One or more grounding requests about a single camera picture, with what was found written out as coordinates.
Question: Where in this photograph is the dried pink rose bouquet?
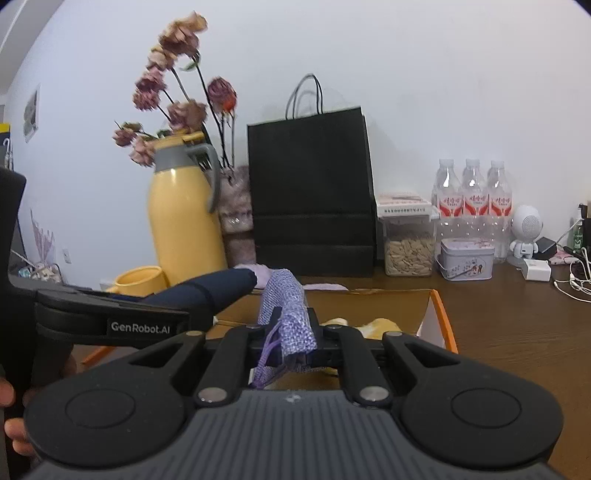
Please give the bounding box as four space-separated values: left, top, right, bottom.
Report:
113 11 238 169

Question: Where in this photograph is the purple knit cloth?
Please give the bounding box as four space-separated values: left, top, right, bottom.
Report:
249 270 319 388

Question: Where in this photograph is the clear jar of seeds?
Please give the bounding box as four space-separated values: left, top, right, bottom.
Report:
375 191 439 278

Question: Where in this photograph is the white robot toy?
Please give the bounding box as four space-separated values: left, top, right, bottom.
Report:
508 204 544 258

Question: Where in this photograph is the red cardboard box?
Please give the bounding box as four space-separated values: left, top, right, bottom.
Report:
83 288 459 370

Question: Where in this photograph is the pink wrapped vase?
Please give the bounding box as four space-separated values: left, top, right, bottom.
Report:
218 165 257 268

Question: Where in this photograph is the white charger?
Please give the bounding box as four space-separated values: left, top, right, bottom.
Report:
523 258 552 282

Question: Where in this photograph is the purple wall decal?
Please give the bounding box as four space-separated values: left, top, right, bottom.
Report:
30 210 57 265

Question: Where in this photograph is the black paper bag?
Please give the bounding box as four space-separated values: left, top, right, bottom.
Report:
247 74 376 278

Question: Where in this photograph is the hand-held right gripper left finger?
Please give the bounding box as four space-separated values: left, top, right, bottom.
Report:
131 308 283 408

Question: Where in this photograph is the printed tin box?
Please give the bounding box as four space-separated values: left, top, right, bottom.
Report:
436 239 496 281

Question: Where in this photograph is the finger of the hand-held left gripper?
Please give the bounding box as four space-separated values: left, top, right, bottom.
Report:
35 285 153 309

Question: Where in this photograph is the light purple towel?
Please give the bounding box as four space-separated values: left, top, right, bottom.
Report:
233 263 349 292

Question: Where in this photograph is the yellow mug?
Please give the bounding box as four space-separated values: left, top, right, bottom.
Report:
107 266 169 296

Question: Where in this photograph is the tangle of white cables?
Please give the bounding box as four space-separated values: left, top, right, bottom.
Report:
553 222 591 304

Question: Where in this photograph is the wall poster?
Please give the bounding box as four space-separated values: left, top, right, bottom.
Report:
23 85 40 141

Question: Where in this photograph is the person's left hand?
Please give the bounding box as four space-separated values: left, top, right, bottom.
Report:
0 355 77 457

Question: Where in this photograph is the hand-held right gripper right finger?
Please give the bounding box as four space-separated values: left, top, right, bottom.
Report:
307 308 455 408

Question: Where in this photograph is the yellow white plush sheep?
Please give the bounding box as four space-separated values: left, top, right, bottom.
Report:
323 318 402 341

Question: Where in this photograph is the yellow thermos jug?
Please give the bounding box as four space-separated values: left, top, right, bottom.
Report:
148 131 229 287

